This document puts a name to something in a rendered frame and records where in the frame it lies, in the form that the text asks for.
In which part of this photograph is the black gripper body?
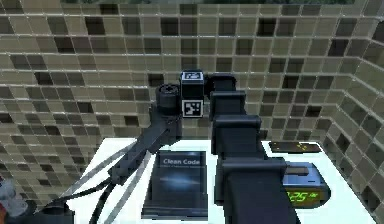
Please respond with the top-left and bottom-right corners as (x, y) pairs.
(109, 82), (183, 187)

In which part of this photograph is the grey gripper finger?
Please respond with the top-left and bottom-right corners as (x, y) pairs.
(88, 154), (155, 224)
(41, 143), (140, 216)

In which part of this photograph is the dark blue book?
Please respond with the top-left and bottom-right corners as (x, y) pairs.
(141, 149), (210, 221)

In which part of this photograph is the grey white lumpy object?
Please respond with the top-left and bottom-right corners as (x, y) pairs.
(0, 175), (30, 224)

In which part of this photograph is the black flat phone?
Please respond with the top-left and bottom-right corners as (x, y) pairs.
(268, 141), (323, 155)

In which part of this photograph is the blue digital alarm clock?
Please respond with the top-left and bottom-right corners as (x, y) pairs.
(281, 161), (332, 210)

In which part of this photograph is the white table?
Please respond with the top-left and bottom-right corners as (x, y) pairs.
(64, 137), (380, 224)

